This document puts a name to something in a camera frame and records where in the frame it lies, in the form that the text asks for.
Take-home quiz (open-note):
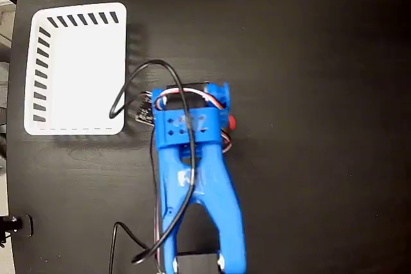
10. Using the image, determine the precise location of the black table clamp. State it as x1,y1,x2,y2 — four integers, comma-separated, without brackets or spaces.
0,214,34,248

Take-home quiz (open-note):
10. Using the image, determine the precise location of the red white servo wire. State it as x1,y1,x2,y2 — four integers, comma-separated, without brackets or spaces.
153,89,234,155

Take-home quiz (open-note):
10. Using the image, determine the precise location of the white plastic basket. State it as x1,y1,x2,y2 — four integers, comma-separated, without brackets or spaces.
23,2,128,136

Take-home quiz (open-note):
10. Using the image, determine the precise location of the silver wrist camera board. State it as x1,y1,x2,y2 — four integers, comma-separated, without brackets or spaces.
134,91,155,124

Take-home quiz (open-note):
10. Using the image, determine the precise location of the black camera cable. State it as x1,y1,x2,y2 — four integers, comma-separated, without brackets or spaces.
108,58,198,274

